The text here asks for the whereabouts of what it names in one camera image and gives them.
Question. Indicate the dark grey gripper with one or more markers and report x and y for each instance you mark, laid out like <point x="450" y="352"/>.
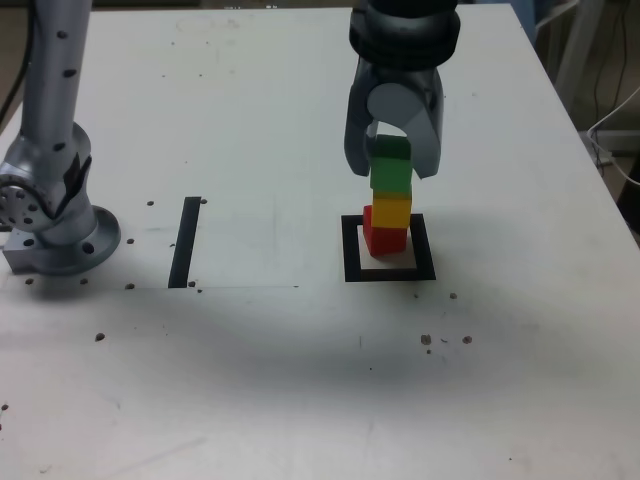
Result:
<point x="395" y="75"/>

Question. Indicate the green cube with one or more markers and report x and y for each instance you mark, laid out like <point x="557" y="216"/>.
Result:
<point x="390" y="172"/>

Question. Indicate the yellow cube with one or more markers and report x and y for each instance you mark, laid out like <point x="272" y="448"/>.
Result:
<point x="392" y="212"/>

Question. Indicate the red cube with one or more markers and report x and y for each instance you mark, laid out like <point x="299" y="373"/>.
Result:
<point x="385" y="242"/>

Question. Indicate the black tape square outline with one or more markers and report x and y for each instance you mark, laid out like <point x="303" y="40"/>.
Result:
<point x="350" y="265"/>

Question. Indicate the black tape strip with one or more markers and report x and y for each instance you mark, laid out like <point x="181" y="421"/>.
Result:
<point x="184" y="240"/>

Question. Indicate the white metal frame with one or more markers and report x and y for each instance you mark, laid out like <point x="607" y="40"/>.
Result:
<point x="572" y="45"/>

